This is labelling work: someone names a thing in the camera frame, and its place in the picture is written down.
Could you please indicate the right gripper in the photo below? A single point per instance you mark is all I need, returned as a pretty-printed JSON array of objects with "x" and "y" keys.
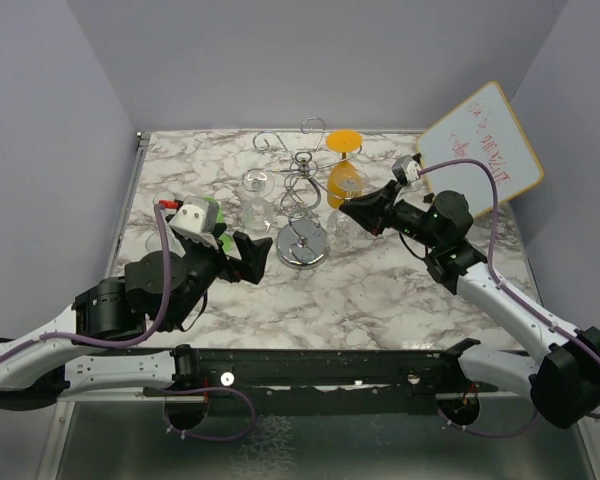
[{"x": 370, "y": 209}]

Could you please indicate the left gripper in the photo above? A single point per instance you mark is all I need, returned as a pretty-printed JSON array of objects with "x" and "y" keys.
[{"x": 254, "y": 255}]

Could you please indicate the clear wine glass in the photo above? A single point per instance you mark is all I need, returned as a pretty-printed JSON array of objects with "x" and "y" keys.
[
  {"x": 153, "y": 243},
  {"x": 257, "y": 212},
  {"x": 341, "y": 230},
  {"x": 162, "y": 197}
]

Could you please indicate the orange plastic wine glass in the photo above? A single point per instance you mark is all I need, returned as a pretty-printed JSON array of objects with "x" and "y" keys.
[{"x": 344, "y": 180}]

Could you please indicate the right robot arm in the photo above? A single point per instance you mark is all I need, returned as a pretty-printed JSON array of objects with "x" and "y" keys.
[{"x": 560, "y": 371}]

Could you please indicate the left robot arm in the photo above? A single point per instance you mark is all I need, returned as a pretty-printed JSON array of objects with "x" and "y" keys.
[{"x": 87, "y": 346}]

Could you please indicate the green plastic wine glass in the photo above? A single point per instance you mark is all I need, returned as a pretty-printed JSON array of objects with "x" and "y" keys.
[{"x": 225, "y": 238}]

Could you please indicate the chrome wine glass rack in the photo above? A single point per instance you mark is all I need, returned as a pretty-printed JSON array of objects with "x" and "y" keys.
[{"x": 302, "y": 244}]

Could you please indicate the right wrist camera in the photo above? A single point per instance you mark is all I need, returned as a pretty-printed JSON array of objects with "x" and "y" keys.
[{"x": 406, "y": 170}]

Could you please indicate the black front table rail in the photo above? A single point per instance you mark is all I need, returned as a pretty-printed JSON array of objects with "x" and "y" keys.
[{"x": 228, "y": 382}]

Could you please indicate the whiteboard with yellow frame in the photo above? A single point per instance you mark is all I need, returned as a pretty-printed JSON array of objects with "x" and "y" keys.
[{"x": 483, "y": 128}]

